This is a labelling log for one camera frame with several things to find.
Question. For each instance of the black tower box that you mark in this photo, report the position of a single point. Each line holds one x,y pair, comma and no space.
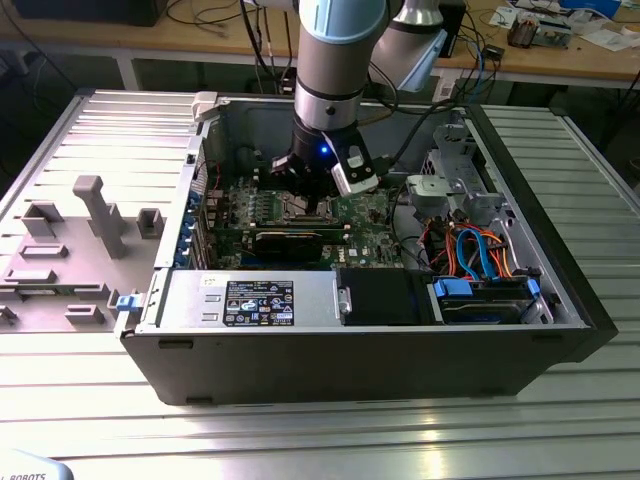
457,25

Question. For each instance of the grey metal box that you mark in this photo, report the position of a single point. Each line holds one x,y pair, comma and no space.
555,32

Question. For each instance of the black equipment case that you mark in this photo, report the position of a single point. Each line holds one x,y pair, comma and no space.
90,10

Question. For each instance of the white papers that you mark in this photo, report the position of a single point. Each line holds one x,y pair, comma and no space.
607,40

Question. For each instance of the blue cardboard box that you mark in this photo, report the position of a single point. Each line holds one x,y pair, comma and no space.
590,5

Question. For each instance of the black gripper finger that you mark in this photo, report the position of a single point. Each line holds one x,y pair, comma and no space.
285,167

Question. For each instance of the pale blue teach pendant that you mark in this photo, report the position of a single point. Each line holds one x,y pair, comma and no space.
30,467

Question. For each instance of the grey parts rack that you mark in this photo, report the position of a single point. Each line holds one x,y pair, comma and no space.
75,280

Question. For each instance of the black graphics card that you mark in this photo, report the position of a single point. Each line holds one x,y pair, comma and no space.
287,247

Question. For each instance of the metal disk bay bracket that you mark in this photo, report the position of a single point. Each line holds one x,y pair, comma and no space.
450,145

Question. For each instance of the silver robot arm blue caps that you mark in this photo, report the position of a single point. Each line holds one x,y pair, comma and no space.
330,65

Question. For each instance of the small black adapter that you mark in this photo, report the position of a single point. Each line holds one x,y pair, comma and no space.
494,52

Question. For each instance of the black PC case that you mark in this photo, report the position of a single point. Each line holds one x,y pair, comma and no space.
350,365

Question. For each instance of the green motherboard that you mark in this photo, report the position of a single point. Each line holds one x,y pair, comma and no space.
370,235

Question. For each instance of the black rear fan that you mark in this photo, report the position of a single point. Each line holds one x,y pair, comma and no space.
247,159

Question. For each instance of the hard disk in blue carrier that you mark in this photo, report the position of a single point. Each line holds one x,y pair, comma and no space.
480,310

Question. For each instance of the silver power supply unit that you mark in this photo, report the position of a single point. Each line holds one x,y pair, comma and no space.
310,300

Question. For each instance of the wooden workbench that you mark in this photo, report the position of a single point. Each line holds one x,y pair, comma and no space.
150,37

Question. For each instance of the blue case latch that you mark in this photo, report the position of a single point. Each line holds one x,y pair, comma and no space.
127,304

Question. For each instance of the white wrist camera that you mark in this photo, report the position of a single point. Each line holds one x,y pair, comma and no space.
356,177

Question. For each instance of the blue card retention bracket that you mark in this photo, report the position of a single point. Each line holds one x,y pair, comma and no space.
187,227

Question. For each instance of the finned CPU cooler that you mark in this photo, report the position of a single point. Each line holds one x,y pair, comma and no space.
522,32

